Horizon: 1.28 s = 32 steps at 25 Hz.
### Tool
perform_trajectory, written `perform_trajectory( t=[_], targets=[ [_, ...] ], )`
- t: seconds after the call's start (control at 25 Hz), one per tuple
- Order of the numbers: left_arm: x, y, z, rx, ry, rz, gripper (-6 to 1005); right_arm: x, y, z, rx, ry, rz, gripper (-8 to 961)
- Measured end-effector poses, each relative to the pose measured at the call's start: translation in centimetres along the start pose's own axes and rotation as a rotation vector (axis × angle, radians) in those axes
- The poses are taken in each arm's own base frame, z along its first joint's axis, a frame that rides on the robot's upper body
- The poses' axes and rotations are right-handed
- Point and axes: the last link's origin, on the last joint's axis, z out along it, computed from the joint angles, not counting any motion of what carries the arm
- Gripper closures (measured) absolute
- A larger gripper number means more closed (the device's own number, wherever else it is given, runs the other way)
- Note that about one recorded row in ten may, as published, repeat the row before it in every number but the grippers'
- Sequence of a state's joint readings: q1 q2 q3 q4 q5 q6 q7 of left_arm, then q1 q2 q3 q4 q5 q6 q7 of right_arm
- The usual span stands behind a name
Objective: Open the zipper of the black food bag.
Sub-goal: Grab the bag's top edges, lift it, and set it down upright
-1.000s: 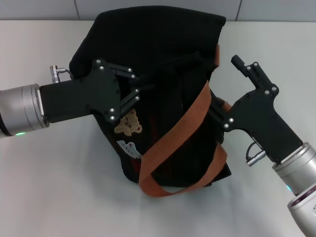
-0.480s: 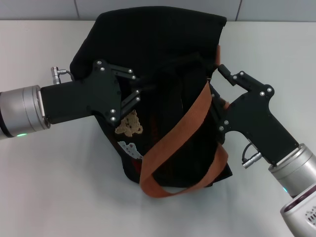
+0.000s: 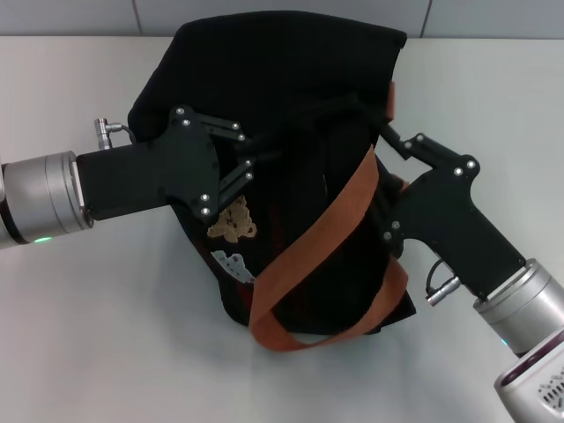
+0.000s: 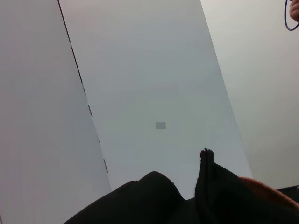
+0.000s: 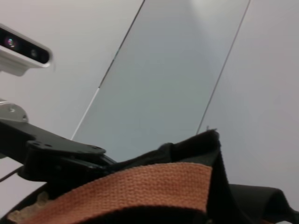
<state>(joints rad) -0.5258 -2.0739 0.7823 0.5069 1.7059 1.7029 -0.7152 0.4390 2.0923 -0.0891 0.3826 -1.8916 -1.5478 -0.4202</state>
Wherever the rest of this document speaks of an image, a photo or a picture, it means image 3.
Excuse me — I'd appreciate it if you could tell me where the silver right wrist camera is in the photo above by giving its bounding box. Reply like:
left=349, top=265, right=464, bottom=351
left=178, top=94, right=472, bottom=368
left=493, top=330, right=564, bottom=423

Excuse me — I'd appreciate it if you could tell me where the right gripper connector cable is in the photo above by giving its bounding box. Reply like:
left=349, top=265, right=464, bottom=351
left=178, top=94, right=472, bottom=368
left=424, top=258, right=462, bottom=306

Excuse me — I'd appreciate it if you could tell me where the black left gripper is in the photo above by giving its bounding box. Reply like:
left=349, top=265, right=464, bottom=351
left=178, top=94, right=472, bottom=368
left=74, top=104, right=284, bottom=223

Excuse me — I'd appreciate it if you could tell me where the gripper connector cable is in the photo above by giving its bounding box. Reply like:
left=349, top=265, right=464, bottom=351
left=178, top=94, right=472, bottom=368
left=424, top=258, right=462, bottom=306
left=93, top=116, right=134, bottom=152

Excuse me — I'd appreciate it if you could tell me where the left gripper connector cable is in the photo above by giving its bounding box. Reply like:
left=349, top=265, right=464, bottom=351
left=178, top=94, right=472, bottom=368
left=93, top=116, right=134, bottom=152

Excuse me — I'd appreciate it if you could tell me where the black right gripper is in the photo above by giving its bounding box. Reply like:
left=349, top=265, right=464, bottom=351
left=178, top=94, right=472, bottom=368
left=372, top=123, right=538, bottom=302

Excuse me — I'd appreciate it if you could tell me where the black fabric food bag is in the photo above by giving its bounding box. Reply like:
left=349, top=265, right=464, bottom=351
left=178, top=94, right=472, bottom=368
left=127, top=9, right=418, bottom=354

